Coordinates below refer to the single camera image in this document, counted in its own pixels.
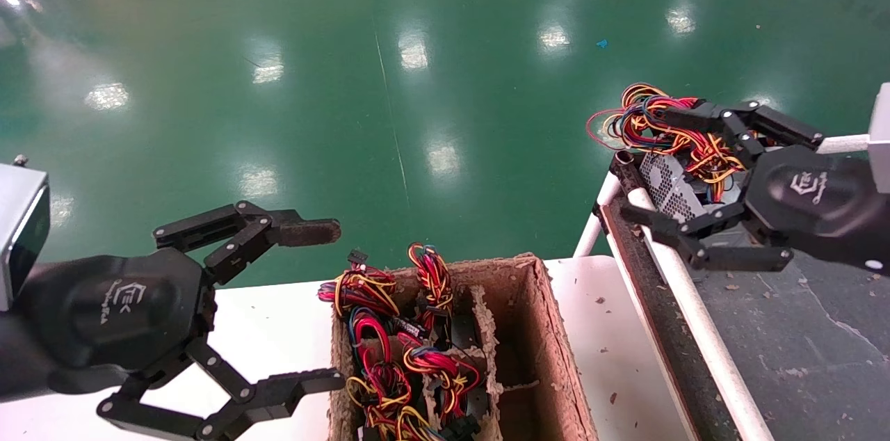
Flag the frayed cardboard divider insert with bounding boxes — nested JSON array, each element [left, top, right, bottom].
[[469, 284, 540, 441]]

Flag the worn brown cardboard box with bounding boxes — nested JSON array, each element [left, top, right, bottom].
[[327, 253, 599, 441]]

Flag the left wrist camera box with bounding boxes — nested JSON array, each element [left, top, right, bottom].
[[0, 163, 51, 310]]

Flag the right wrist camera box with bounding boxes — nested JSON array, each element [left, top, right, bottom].
[[869, 83, 890, 195]]

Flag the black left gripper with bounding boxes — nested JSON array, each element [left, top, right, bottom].
[[28, 201, 346, 441]]

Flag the silver power supply coloured cables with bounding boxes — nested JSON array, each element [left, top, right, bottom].
[[403, 347, 482, 421], [685, 131, 755, 219], [588, 83, 706, 223], [348, 392, 453, 441], [407, 243, 456, 334]]

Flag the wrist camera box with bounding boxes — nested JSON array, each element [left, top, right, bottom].
[[0, 163, 51, 310], [869, 83, 890, 195]]

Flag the coloured wire bundles in box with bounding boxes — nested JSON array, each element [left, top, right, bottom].
[[348, 309, 418, 414]]

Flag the coloured wire bundle in box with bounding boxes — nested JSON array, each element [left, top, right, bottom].
[[318, 250, 401, 320]]

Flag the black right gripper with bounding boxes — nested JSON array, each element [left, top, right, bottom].
[[621, 100, 890, 275]]

